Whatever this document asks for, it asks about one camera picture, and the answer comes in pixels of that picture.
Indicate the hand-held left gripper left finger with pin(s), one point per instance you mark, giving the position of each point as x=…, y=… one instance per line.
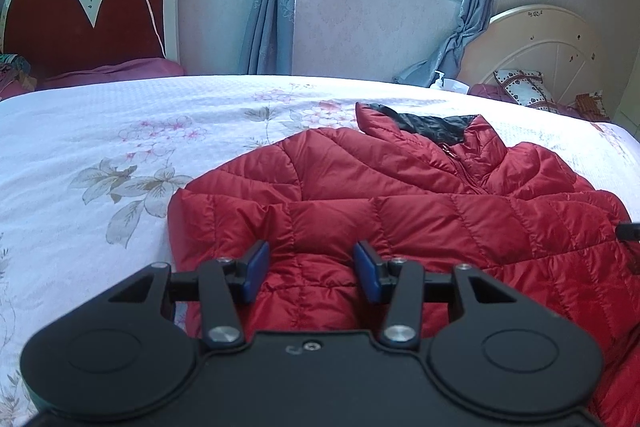
x=257, y=274

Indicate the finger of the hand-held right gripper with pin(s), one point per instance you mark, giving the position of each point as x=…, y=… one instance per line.
x=631, y=232

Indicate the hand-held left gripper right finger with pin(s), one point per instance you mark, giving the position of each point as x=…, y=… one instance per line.
x=367, y=276

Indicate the red puffer jacket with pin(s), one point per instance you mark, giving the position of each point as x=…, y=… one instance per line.
x=450, y=217

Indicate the wicker basket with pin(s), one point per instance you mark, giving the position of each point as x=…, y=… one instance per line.
x=591, y=104

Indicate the white floral blanket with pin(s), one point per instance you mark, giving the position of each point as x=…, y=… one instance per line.
x=125, y=157

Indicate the patterned pillow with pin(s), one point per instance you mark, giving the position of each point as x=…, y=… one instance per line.
x=525, y=88

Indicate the cream round headboard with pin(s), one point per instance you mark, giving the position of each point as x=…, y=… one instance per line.
x=550, y=47

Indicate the white pump bottle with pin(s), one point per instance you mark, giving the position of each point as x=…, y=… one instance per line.
x=440, y=79

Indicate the maroon pillow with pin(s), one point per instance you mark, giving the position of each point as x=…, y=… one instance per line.
x=115, y=74

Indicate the colourful cloth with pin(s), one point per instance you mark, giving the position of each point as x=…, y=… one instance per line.
x=14, y=74

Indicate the red heart-shaped headboard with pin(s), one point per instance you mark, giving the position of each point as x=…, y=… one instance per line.
x=60, y=27

